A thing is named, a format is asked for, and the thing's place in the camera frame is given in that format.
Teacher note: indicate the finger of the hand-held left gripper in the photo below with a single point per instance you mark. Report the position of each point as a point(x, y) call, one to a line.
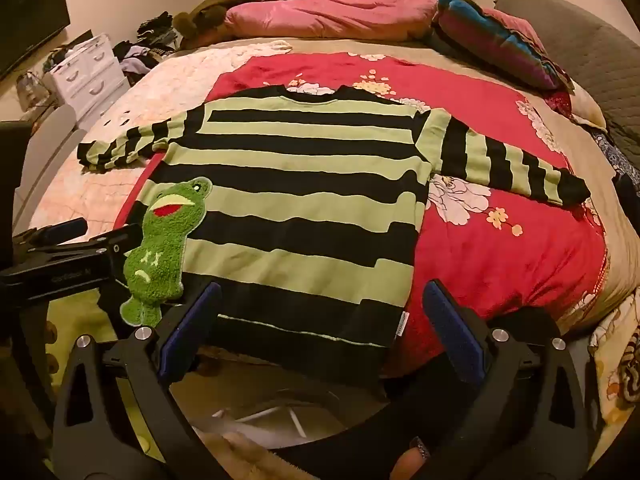
point(60, 232)
point(117, 245)

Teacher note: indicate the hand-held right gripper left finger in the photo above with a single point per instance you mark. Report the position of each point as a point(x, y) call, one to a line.
point(192, 325)

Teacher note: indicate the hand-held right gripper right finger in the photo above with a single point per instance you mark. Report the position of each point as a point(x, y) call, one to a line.
point(457, 332)

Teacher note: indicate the green black striped sweater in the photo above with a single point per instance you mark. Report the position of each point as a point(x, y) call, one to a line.
point(310, 195)

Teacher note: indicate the pile of dark clothes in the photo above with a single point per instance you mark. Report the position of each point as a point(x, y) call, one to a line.
point(150, 35)

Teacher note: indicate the person's right hand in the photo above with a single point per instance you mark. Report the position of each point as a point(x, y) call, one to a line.
point(405, 465)

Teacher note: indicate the person's yellow-green garment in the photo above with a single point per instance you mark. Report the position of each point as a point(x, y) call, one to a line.
point(75, 320)

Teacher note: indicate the red floral blanket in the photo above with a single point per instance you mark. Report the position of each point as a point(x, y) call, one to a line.
point(500, 260)

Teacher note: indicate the person's dark trousers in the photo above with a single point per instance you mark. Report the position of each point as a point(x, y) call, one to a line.
point(360, 420)

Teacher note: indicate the white quilted bedspread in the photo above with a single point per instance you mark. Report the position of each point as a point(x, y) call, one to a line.
point(150, 95)

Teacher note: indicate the white drawer cabinet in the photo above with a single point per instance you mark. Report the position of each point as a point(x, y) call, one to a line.
point(85, 70)

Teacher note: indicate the yellow printed blanket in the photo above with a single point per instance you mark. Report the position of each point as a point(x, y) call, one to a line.
point(620, 360)

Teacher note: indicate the black television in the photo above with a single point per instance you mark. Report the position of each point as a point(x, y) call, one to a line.
point(30, 25)

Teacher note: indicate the blue patterned cloth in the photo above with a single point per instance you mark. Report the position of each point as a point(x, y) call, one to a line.
point(617, 152)

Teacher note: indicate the dark red cloth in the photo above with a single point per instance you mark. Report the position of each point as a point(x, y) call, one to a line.
point(560, 100)

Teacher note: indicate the brown plush toy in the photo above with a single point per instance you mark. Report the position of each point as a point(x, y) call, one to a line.
point(215, 5)

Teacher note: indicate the cream pillow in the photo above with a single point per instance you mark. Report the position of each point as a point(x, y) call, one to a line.
point(587, 107)

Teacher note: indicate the colourful striped pillow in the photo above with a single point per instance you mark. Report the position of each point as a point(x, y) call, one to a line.
point(495, 40)

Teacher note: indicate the grey quilted headboard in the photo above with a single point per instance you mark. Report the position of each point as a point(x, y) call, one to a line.
point(590, 45)

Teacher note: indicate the pink duvet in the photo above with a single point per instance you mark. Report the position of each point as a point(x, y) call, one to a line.
point(340, 15)

